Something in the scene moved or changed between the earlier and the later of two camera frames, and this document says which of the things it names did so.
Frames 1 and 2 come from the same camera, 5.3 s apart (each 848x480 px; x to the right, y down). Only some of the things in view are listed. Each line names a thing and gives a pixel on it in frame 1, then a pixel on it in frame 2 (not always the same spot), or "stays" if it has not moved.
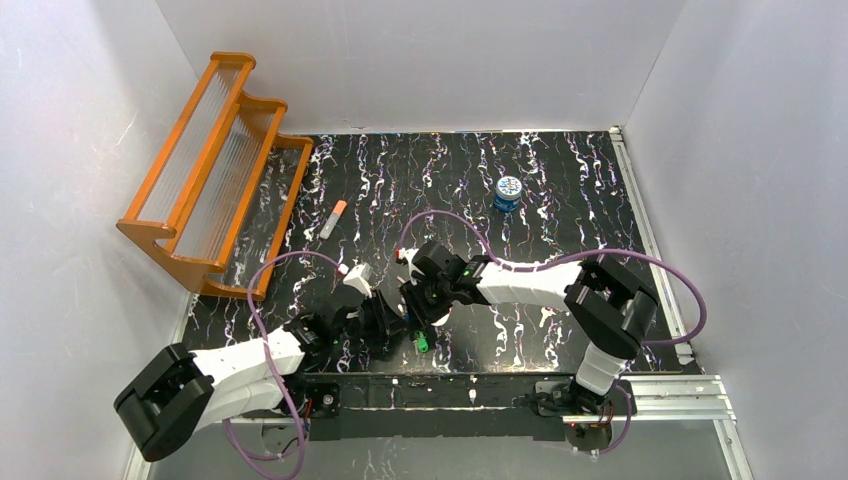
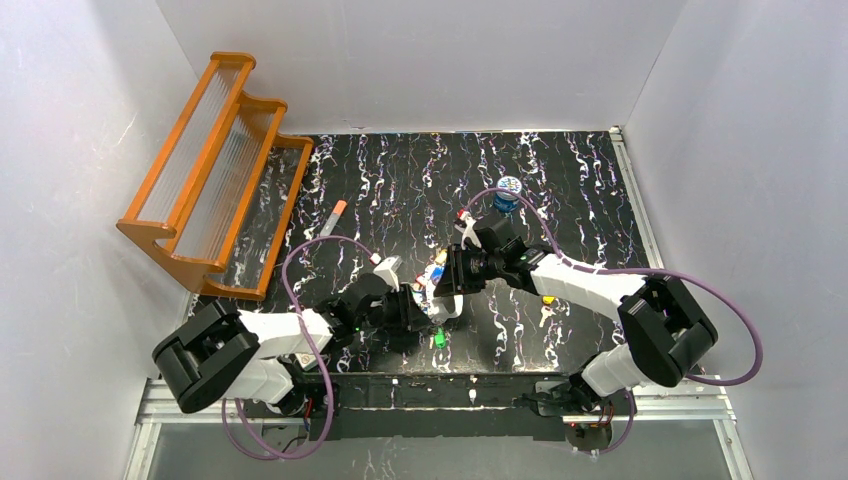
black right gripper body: [419, 300] → [452, 275]
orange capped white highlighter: [333, 219] stays
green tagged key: [422, 344] → [440, 339]
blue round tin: [507, 193] stays
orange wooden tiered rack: [214, 208] stays
